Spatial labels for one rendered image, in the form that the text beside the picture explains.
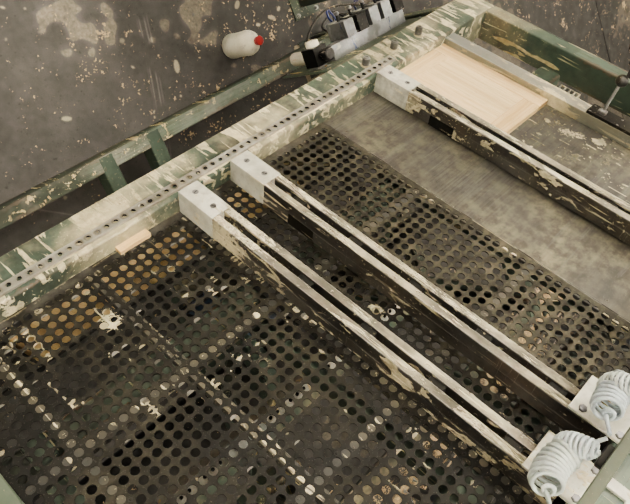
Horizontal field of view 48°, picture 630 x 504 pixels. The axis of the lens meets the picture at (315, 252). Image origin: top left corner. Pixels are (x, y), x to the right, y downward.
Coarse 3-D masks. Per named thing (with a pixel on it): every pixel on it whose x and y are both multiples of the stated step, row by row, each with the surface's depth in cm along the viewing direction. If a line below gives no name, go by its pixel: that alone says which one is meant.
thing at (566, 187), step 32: (384, 96) 216; (416, 96) 207; (448, 128) 204; (480, 128) 199; (512, 160) 194; (544, 160) 192; (544, 192) 192; (576, 192) 185; (608, 192) 185; (608, 224) 184
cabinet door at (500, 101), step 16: (448, 48) 234; (416, 64) 226; (432, 64) 227; (448, 64) 228; (464, 64) 229; (480, 64) 229; (432, 80) 222; (448, 80) 223; (464, 80) 223; (480, 80) 224; (496, 80) 224; (512, 80) 225; (448, 96) 217; (464, 96) 218; (480, 96) 218; (496, 96) 219; (512, 96) 220; (528, 96) 220; (480, 112) 213; (496, 112) 214; (512, 112) 214; (528, 112) 214; (512, 128) 209
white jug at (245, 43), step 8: (240, 32) 274; (248, 32) 273; (224, 40) 281; (232, 40) 277; (240, 40) 273; (248, 40) 272; (256, 40) 270; (224, 48) 281; (232, 48) 278; (240, 48) 274; (248, 48) 273; (256, 48) 275; (232, 56) 283; (240, 56) 280
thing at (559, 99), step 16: (464, 48) 232; (480, 48) 232; (496, 64) 226; (512, 64) 227; (528, 80) 222; (544, 80) 223; (544, 96) 220; (560, 96) 218; (576, 112) 215; (592, 128) 214; (608, 128) 211; (624, 144) 210
